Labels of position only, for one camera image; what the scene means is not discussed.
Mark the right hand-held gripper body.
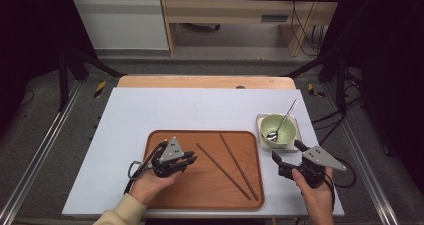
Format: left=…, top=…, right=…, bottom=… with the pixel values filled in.
left=286, top=146, right=348, bottom=189

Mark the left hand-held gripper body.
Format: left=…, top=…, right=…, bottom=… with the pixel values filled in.
left=151, top=136, right=185, bottom=179

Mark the metal spoon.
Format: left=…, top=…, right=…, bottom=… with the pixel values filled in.
left=266, top=98, right=300, bottom=143

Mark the wooden tray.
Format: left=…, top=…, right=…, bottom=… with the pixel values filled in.
left=143, top=129, right=265, bottom=210

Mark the green bowl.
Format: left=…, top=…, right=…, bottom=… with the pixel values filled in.
left=260, top=114, right=298, bottom=145

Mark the person's right hand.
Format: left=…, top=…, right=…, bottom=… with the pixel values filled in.
left=291, top=167, right=335, bottom=216

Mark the person's left hand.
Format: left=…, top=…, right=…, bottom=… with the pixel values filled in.
left=129, top=166, right=183, bottom=206

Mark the yellow black striped marker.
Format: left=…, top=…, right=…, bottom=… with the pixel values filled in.
left=94, top=80, right=108, bottom=98
left=307, top=82, right=326, bottom=98

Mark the black metal stand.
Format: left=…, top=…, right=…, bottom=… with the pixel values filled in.
left=283, top=48, right=348, bottom=114
left=58, top=44, right=125, bottom=113

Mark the black curtain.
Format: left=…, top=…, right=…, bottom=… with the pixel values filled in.
left=319, top=0, right=424, bottom=186
left=0, top=0, right=98, bottom=126

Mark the dark rolled object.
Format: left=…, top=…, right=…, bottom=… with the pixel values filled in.
left=181, top=22, right=221, bottom=32

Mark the blue-green label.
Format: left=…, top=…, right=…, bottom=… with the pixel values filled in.
left=260, top=14, right=290, bottom=23

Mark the white cabinet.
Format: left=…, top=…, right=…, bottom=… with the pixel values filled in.
left=66, top=0, right=169, bottom=51

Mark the beige wooden desk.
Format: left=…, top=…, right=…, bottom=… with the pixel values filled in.
left=159, top=0, right=346, bottom=57

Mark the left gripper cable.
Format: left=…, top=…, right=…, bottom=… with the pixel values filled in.
left=123, top=140, right=168, bottom=195

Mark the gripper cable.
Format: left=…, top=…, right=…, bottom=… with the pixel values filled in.
left=123, top=140, right=168, bottom=195
left=324, top=156, right=357, bottom=213

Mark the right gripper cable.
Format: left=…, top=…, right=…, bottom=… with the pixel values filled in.
left=324, top=156, right=357, bottom=213

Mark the black floor cable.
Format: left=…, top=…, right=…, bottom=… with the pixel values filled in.
left=311, top=96, right=364, bottom=146
left=18, top=89, right=35, bottom=108

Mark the metal floor rail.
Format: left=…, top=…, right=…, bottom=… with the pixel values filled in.
left=0, top=81, right=83, bottom=225
left=324, top=84, right=399, bottom=225

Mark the black wall cable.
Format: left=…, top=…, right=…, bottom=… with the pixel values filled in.
left=290, top=0, right=318, bottom=57

